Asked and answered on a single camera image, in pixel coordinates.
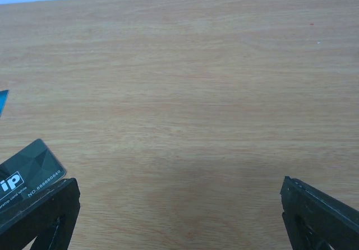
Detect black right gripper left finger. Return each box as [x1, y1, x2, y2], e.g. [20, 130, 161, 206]
[1, 178, 80, 249]

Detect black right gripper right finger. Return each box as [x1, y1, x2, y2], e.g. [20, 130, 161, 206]
[280, 176, 358, 250]

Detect black VIP card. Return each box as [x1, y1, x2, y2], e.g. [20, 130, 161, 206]
[1, 139, 66, 211]

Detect blue card near centre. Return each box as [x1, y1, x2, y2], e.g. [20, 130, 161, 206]
[0, 90, 9, 116]

